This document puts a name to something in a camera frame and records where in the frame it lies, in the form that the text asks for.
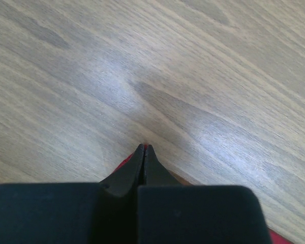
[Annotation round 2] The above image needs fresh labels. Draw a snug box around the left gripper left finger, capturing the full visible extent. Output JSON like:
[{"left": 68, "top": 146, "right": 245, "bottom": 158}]
[{"left": 0, "top": 145, "right": 144, "bottom": 243}]

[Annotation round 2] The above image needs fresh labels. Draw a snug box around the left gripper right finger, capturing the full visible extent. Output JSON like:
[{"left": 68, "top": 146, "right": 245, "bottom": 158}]
[{"left": 137, "top": 145, "right": 271, "bottom": 243}]

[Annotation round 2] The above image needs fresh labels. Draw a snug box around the red t shirt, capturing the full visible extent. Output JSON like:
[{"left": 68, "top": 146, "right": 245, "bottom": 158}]
[{"left": 113, "top": 154, "right": 292, "bottom": 244}]

